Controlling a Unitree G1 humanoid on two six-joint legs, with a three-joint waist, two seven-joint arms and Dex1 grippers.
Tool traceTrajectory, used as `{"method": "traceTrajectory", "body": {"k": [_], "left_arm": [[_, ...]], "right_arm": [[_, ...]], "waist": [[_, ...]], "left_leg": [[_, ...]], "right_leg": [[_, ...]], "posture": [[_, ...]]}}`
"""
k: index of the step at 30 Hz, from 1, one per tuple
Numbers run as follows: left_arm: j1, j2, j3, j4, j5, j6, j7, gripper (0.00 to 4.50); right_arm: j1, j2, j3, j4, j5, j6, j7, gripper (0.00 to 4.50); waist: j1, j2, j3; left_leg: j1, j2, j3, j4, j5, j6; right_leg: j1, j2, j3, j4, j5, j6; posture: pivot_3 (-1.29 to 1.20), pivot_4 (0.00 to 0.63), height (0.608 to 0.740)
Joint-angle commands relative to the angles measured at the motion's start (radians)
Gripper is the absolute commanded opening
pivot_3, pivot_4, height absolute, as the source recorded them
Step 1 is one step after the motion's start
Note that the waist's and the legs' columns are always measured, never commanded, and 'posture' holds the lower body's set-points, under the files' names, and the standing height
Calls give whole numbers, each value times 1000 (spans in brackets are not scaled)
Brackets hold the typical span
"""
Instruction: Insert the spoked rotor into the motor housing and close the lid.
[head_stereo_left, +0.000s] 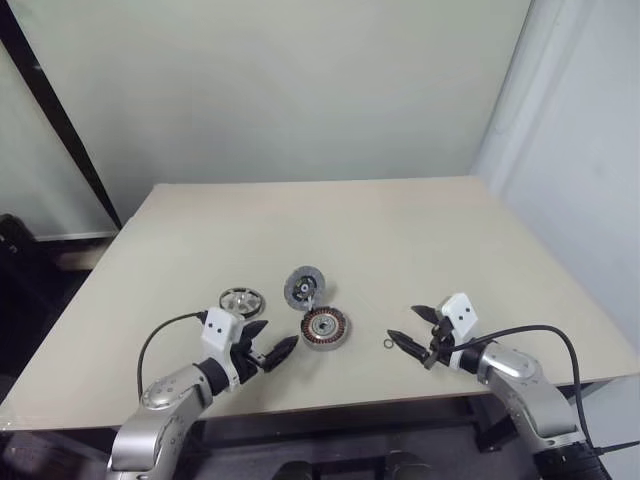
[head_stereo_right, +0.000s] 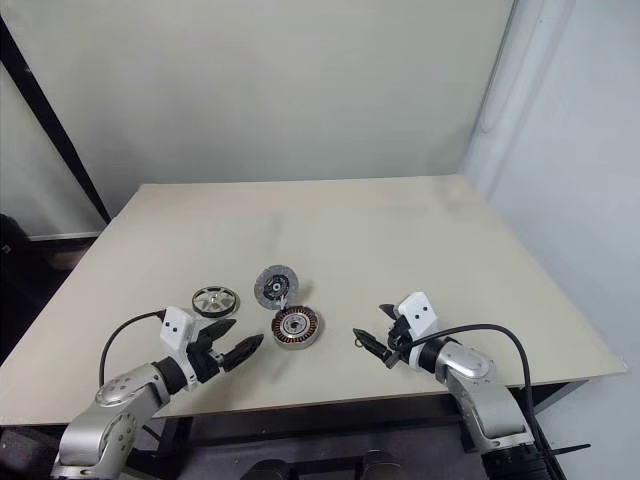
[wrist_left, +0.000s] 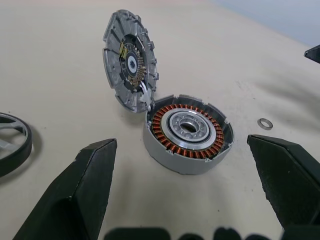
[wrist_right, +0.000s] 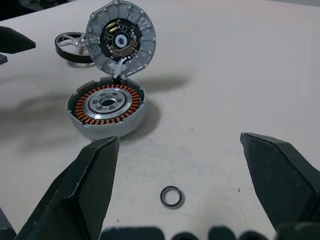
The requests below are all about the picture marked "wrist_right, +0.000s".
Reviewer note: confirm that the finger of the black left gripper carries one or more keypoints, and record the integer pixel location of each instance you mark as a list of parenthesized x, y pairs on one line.
[(13, 41), (2, 60)]

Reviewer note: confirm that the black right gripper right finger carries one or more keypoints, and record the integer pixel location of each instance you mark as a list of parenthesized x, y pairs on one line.
[(282, 180)]

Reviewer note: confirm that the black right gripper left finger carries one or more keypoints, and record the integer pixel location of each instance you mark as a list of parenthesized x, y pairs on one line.
[(75, 195)]

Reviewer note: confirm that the silver tape roll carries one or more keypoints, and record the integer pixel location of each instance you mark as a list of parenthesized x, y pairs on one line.
[(107, 105)]

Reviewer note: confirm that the silver motor cover circuit board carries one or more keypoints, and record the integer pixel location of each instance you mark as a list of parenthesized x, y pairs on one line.
[(120, 37)]

